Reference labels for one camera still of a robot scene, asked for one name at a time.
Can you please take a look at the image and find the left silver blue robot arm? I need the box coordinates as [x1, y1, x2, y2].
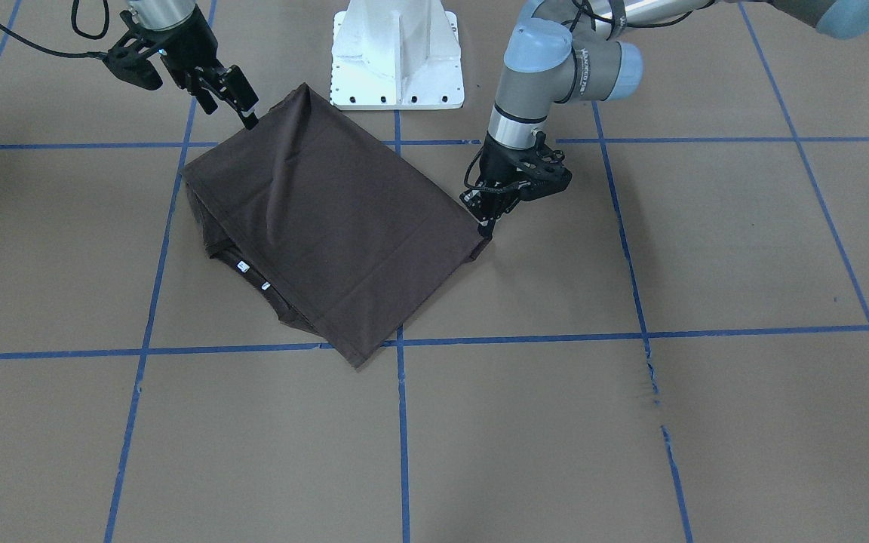
[459, 1, 707, 240]

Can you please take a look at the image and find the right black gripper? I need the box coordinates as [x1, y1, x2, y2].
[156, 21, 258, 128]

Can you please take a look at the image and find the white central pedestal column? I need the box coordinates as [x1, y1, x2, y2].
[329, 1, 465, 111]

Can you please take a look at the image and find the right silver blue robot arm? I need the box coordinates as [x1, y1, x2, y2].
[104, 1, 258, 130]

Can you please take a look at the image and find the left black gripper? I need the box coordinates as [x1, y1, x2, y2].
[461, 134, 534, 238]

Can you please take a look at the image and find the brown t-shirt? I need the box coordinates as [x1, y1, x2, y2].
[182, 84, 487, 368]

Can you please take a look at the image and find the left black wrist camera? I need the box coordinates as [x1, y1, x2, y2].
[516, 130, 573, 201]

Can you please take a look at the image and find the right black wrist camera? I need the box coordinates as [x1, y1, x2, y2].
[101, 31, 163, 91]

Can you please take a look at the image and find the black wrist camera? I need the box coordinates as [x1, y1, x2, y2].
[101, 31, 163, 91]
[516, 130, 573, 201]

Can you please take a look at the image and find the black camera cable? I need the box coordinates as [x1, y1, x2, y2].
[0, 0, 115, 61]
[463, 140, 511, 197]

